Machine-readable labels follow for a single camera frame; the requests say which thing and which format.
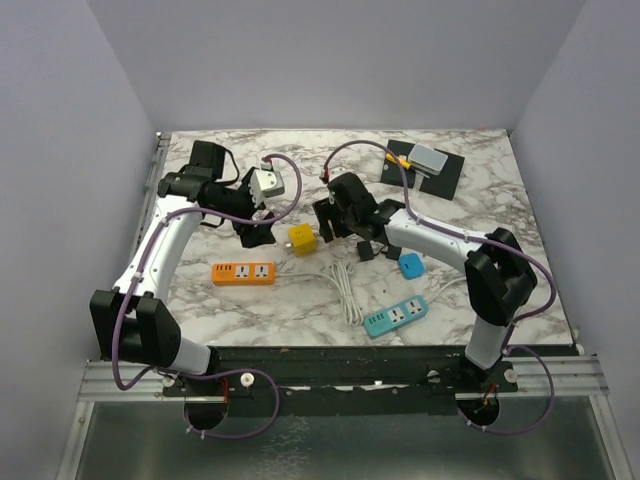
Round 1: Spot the blue flat charger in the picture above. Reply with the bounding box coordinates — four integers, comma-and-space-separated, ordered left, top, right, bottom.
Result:
397, 253, 426, 280

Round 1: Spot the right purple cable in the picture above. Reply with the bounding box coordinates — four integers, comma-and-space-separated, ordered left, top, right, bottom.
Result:
322, 139, 559, 439

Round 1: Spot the white teal-strip cable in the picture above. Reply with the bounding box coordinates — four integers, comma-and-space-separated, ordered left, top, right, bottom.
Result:
427, 274, 469, 304

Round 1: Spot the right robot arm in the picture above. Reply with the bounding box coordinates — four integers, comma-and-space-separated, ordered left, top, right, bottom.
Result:
313, 173, 538, 391

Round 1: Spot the grey rectangular box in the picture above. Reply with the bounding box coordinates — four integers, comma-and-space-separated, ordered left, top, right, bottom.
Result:
407, 144, 448, 175

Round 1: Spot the black mat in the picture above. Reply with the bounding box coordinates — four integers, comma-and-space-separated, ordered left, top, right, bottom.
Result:
387, 140, 465, 201

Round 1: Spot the black power adapter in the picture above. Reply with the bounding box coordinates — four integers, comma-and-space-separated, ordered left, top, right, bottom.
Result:
356, 240, 376, 262

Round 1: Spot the aluminium frame rail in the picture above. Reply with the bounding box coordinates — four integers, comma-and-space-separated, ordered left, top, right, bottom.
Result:
77, 355, 609, 402

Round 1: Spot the purple cable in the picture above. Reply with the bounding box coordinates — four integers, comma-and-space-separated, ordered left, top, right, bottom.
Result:
322, 139, 559, 439
112, 152, 304, 442

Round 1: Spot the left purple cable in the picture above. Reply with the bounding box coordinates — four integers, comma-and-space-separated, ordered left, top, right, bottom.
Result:
112, 152, 304, 442

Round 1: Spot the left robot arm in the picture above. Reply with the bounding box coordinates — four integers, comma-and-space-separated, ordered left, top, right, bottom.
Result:
89, 141, 284, 395

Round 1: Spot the teal power strip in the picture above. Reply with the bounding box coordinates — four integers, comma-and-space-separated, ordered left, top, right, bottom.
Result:
363, 295, 429, 339

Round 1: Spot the yellow handled screwdriver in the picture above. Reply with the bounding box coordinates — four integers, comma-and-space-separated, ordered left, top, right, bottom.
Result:
385, 153, 432, 176

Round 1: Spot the yellow cube socket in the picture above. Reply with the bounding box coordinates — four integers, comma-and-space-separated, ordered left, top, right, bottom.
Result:
288, 224, 317, 257

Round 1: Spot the orange power strip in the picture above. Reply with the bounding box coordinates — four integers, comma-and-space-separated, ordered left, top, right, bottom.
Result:
211, 262, 276, 286

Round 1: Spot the white orange-strip cable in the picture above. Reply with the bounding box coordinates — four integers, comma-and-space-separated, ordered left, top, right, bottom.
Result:
273, 259, 365, 327

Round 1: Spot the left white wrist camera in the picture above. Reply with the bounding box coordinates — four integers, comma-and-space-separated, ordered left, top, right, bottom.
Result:
261, 169, 285, 202

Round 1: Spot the black plug adapter with cable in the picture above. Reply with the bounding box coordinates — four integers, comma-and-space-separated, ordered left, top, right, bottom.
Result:
375, 245, 402, 261

